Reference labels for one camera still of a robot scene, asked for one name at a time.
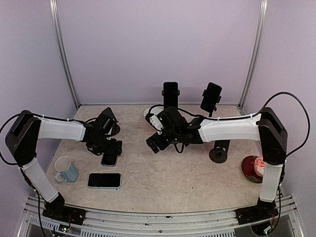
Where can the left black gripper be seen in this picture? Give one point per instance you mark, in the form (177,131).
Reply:
(112,149)

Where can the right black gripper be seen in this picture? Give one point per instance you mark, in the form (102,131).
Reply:
(162,145)

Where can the orange white bowl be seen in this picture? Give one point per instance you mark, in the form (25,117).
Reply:
(155,110)

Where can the black pole phone stand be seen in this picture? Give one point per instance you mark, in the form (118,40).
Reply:
(210,99)
(170,92)

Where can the black teal phone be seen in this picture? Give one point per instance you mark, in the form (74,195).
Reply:
(170,100)

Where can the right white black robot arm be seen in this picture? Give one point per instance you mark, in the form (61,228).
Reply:
(265,127)

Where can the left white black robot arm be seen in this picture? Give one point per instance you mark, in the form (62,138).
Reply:
(28,128)

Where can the blue cased bottom phone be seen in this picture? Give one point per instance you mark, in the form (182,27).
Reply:
(104,180)

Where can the light blue mug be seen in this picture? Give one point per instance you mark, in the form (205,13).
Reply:
(66,172)

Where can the dark red saucer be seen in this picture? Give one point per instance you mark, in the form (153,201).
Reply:
(247,167)

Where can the red patterned bowl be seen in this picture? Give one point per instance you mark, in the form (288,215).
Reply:
(259,166)

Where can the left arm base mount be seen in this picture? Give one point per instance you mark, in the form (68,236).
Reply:
(64,213)

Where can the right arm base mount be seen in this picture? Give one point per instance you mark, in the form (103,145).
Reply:
(261,211)

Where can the left aluminium frame post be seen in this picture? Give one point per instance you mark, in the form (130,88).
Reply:
(62,51)

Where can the aluminium frame post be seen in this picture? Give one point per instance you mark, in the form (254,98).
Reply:
(62,51)
(255,53)

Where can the right aluminium frame post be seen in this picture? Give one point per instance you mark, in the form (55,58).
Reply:
(255,53)

